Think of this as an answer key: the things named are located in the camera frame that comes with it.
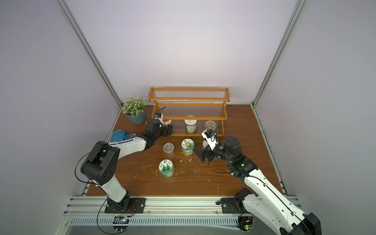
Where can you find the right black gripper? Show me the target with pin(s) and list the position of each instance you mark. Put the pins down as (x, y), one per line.
(207, 152)

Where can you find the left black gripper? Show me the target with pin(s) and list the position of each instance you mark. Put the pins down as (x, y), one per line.
(165, 132)

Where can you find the tomato lid seed jar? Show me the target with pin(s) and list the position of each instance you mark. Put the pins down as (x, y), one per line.
(167, 123)

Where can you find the sunflower lid seed jar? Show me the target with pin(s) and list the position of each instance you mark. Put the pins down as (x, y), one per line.
(187, 147)

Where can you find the small clear cup dark contents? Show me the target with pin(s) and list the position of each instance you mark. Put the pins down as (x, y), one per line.
(168, 148)

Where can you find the green tree lid seed jar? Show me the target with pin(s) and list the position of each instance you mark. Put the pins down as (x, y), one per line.
(166, 168)

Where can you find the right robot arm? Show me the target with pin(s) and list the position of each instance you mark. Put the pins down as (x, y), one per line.
(260, 198)

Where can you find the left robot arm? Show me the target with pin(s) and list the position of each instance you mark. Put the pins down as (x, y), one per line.
(101, 163)

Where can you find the white label jar bottom shelf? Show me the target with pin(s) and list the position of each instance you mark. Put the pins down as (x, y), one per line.
(190, 125)

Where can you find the orange wooden three-tier shelf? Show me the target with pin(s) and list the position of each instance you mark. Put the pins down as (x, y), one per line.
(201, 104)

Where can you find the small yellow clear-lid cup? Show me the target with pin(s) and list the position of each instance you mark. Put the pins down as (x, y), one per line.
(210, 124)

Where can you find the potted green plant blue pot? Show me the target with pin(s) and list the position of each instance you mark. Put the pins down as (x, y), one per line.
(134, 108)

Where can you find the blue dustpan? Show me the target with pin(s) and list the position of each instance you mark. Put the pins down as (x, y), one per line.
(120, 136)

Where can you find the right controller board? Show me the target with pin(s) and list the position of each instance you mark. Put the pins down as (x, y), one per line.
(246, 223)

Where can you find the controller board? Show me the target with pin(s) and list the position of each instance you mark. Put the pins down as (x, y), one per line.
(246, 223)
(120, 223)

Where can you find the left controller board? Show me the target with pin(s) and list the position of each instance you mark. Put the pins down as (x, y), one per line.
(120, 223)

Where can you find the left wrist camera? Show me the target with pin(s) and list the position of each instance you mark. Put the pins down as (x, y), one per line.
(159, 116)

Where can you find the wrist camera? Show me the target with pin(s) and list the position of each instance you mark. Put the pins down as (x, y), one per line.
(159, 116)
(211, 137)

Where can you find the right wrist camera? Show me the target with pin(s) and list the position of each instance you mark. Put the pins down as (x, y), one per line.
(211, 137)

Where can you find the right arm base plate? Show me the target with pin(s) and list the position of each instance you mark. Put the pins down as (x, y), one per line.
(236, 205)

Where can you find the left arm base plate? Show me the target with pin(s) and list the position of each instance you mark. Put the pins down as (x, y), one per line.
(127, 205)

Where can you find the aluminium front rail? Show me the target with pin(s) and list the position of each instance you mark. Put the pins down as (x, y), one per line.
(178, 211)

